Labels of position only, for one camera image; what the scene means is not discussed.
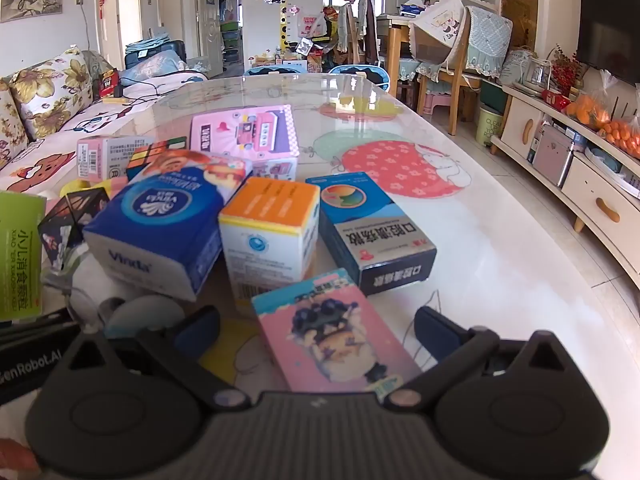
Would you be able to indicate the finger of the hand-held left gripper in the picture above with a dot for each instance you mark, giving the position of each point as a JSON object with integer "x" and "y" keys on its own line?
{"x": 35, "y": 322}

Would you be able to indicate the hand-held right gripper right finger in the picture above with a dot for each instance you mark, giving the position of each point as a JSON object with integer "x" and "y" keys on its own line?
{"x": 434, "y": 327}

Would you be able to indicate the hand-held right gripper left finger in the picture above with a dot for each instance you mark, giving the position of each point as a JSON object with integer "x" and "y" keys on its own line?
{"x": 200, "y": 326}

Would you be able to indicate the green medicine box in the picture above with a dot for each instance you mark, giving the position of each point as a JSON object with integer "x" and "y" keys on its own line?
{"x": 20, "y": 260}

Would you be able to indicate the pink cartoon box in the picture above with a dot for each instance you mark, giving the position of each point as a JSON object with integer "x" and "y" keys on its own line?
{"x": 325, "y": 330}

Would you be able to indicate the blue medicine box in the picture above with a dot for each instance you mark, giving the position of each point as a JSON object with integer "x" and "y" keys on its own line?
{"x": 370, "y": 230}

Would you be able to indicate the orange top white box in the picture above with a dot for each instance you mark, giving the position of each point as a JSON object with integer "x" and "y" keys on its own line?
{"x": 270, "y": 230}

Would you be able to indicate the black space print cube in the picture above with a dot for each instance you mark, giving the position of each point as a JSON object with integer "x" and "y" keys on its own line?
{"x": 75, "y": 210}

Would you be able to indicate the blue tissue pack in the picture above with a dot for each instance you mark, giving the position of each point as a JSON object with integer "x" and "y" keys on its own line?
{"x": 150, "y": 210}

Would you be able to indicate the colourful puzzle cube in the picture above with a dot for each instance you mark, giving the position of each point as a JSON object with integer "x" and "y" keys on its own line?
{"x": 150, "y": 152}

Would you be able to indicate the pink white small box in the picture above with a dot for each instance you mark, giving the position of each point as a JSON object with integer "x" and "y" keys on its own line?
{"x": 107, "y": 155}

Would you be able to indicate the pink toy box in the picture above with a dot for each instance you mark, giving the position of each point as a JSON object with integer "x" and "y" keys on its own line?
{"x": 245, "y": 132}

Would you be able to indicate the person's left hand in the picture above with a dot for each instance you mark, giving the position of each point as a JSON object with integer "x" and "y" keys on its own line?
{"x": 15, "y": 455}

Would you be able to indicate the white cloth bag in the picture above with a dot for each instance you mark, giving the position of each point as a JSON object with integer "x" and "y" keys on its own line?
{"x": 85, "y": 285}

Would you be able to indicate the floral pillow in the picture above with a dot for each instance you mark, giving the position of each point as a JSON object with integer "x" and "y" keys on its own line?
{"x": 50, "y": 90}
{"x": 10, "y": 125}

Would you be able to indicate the cream television cabinet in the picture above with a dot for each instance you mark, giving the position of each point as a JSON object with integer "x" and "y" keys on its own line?
{"x": 590, "y": 195}

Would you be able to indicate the green trash bin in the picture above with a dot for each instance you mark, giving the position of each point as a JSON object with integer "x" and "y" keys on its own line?
{"x": 487, "y": 127}

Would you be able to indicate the silver appliance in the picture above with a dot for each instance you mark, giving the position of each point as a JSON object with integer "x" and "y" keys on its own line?
{"x": 552, "y": 152}

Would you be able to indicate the pink stool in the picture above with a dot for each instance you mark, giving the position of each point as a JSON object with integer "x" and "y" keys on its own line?
{"x": 432, "y": 101}

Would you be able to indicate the sofa with cartoon cover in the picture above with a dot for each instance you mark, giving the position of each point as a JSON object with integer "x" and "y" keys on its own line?
{"x": 125, "y": 112}

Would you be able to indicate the yellow power strip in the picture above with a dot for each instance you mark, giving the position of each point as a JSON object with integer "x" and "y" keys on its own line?
{"x": 115, "y": 101}

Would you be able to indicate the black charger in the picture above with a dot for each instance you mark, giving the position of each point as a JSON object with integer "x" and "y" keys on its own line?
{"x": 119, "y": 91}

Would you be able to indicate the red packet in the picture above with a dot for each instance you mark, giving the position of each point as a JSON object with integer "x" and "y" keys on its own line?
{"x": 108, "y": 83}

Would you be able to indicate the red box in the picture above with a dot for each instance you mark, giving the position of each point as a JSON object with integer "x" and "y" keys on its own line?
{"x": 554, "y": 98}

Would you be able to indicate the light blue quilt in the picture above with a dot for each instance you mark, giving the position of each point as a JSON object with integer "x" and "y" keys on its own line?
{"x": 160, "y": 69}

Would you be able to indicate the blue child chair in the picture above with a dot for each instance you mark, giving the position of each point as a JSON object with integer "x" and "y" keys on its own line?
{"x": 357, "y": 74}
{"x": 270, "y": 71}

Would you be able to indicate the bag of oranges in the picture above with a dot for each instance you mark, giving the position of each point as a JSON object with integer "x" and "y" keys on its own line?
{"x": 590, "y": 110}
{"x": 625, "y": 135}

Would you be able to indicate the glass kettle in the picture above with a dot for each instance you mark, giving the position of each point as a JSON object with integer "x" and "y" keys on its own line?
{"x": 537, "y": 74}

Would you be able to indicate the black suitcase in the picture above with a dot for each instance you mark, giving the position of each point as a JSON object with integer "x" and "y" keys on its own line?
{"x": 150, "y": 55}

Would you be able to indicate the white cardboard box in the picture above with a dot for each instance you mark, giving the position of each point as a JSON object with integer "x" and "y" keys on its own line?
{"x": 295, "y": 65}

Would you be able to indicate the wooden chair with cloth covers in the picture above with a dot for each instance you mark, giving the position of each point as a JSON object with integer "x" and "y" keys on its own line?
{"x": 460, "y": 45}

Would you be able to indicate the folded light blue cloth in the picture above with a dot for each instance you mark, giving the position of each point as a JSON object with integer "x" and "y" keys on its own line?
{"x": 147, "y": 42}

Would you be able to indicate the green drawer tower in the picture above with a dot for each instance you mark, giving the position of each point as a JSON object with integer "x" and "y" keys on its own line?
{"x": 230, "y": 37}

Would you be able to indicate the red berry branches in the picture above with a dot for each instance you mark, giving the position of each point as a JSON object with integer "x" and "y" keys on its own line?
{"x": 565, "y": 67}

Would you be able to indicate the wooden dining table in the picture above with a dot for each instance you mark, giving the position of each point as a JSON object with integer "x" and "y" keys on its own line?
{"x": 395, "y": 35}

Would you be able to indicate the white door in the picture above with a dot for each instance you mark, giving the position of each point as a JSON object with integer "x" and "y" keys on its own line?
{"x": 207, "y": 20}

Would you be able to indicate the chair draped with clothes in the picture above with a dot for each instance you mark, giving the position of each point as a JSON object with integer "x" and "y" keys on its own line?
{"x": 357, "y": 25}

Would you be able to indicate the white plastic bag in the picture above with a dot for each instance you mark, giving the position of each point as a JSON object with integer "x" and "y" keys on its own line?
{"x": 312, "y": 25}

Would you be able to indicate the giraffe height chart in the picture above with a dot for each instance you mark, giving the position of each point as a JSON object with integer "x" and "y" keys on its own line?
{"x": 285, "y": 0}

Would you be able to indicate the black television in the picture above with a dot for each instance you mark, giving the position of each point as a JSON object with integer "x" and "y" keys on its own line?
{"x": 610, "y": 15}

